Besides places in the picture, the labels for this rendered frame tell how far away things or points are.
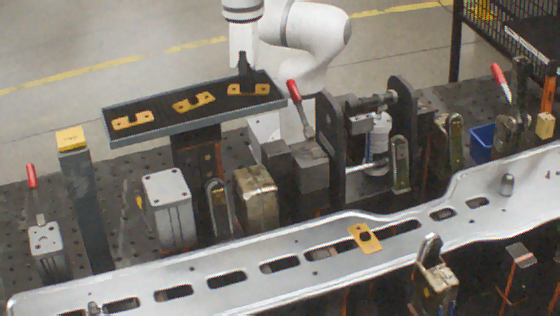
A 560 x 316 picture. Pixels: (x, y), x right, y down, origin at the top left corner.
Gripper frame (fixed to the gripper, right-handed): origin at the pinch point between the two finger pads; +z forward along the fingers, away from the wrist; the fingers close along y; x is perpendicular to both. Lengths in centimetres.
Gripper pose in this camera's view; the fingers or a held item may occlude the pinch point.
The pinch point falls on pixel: (247, 80)
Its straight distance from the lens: 154.4
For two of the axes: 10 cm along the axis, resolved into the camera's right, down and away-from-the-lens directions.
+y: -0.7, 6.0, -8.0
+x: 10.0, 0.1, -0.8
